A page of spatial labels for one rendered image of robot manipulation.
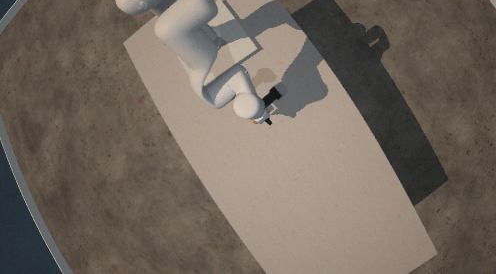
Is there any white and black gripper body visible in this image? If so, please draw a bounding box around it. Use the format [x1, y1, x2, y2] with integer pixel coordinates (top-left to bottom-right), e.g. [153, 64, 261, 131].
[253, 108, 270, 124]

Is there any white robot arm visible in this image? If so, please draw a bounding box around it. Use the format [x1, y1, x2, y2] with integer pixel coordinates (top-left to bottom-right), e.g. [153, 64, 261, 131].
[115, 0, 288, 119]

